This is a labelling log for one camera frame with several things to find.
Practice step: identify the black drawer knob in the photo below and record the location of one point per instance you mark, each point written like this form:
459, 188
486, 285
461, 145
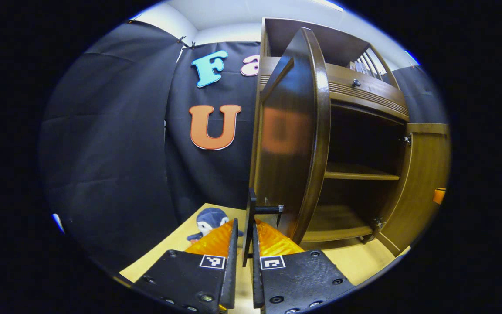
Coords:
356, 83

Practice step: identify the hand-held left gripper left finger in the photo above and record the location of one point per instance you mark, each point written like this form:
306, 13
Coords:
231, 270

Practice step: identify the wooden double-door shoe cabinet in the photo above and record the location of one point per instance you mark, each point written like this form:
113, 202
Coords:
364, 100

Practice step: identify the penguin plush toy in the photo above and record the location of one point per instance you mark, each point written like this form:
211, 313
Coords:
209, 220

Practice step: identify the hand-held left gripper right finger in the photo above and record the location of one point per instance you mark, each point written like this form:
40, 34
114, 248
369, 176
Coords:
257, 270

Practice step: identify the wooden shoe cabinet door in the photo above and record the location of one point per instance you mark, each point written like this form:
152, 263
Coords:
286, 131
421, 187

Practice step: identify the wooden inner cabinet shelf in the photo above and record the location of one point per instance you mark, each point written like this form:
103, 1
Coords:
355, 172

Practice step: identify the black backdrop cloth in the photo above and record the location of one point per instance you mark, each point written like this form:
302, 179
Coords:
111, 152

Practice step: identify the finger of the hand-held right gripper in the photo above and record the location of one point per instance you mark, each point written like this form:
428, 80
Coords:
439, 196

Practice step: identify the wooden cabinet drawer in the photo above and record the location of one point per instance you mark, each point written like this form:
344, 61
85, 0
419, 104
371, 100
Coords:
373, 93

